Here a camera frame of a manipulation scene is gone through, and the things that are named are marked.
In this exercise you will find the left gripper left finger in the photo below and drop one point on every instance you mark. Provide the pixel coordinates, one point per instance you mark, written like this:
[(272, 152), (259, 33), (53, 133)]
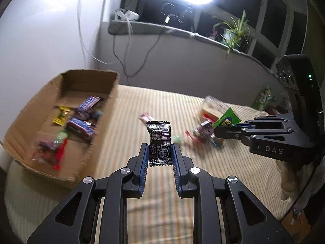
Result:
[(96, 205)]

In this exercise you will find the red clear dried fruit bag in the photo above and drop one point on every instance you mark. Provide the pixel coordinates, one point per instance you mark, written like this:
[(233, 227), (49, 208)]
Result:
[(51, 152)]

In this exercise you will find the pink small snack packet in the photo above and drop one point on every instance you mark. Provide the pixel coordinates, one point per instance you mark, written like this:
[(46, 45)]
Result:
[(145, 117)]

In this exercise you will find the brown cardboard box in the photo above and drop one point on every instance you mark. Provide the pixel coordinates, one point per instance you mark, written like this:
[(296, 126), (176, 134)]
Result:
[(35, 124)]

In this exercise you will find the grey stone window sill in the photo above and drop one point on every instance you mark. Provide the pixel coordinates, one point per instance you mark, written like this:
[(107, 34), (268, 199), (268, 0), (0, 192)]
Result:
[(122, 27)]

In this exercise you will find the green snack packet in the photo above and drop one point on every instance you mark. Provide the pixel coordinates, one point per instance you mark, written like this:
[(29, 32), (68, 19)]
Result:
[(229, 118)]

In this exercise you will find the green spider plant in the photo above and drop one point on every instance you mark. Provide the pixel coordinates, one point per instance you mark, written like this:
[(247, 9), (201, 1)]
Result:
[(235, 32)]

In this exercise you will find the white power strip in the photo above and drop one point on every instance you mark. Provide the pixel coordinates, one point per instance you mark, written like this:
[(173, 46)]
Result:
[(124, 15)]

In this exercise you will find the striped beige mattress cover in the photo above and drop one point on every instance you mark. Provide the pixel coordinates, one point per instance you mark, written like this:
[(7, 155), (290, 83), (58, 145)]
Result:
[(160, 215)]

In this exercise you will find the Snickers bar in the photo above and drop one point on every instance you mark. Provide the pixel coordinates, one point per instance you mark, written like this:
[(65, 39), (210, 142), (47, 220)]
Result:
[(81, 128), (87, 105)]

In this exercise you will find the black snack packet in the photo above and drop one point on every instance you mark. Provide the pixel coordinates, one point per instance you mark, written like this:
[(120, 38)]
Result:
[(160, 143)]

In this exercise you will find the clear plastic snack bag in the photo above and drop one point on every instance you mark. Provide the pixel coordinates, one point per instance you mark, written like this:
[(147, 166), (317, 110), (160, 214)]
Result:
[(212, 108)]

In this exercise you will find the yellow candy packet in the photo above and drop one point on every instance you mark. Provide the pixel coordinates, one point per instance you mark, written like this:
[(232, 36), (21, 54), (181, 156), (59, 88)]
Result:
[(62, 116)]

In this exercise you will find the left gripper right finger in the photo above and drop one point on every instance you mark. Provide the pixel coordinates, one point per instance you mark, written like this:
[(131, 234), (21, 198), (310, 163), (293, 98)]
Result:
[(224, 207)]

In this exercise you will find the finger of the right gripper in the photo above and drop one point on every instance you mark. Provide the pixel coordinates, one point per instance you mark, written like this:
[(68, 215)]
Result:
[(228, 132), (261, 125)]

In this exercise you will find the green snack bag on floor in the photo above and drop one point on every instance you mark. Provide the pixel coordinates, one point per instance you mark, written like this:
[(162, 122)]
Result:
[(263, 98)]

